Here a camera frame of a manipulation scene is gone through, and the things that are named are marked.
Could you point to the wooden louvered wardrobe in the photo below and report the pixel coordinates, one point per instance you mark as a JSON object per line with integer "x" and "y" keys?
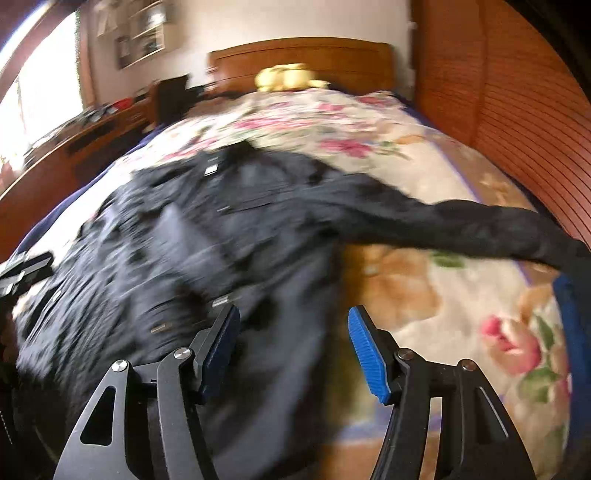
{"x": 508, "y": 115}

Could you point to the dark navy jacket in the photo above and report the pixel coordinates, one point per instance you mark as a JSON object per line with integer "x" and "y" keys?
{"x": 231, "y": 221}

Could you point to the floral plush blanket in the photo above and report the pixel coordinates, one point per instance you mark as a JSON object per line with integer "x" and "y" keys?
{"x": 461, "y": 300}

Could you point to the bright window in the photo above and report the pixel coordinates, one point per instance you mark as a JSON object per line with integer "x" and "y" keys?
{"x": 46, "y": 101}

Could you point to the dark wooden chair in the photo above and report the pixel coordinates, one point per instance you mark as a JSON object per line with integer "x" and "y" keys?
{"x": 173, "y": 99}

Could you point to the yellow plush toy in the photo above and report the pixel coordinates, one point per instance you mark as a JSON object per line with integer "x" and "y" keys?
{"x": 281, "y": 76}

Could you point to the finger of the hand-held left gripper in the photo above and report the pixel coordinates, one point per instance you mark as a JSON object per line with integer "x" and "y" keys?
{"x": 32, "y": 267}

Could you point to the wooden desk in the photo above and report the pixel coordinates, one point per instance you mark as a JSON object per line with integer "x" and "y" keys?
{"x": 46, "y": 184}

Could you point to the white wall shelf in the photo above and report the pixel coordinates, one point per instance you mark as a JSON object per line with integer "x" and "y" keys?
{"x": 147, "y": 32}

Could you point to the wooden bed headboard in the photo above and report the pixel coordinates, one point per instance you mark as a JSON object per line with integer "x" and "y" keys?
{"x": 323, "y": 60}

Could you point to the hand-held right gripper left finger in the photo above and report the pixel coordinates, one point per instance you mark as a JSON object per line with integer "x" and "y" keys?
{"x": 224, "y": 350}

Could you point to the desk clutter pile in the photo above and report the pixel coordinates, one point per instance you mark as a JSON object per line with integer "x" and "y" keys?
{"x": 106, "y": 110}

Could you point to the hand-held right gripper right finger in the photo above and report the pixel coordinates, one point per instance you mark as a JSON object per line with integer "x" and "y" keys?
{"x": 367, "y": 355}

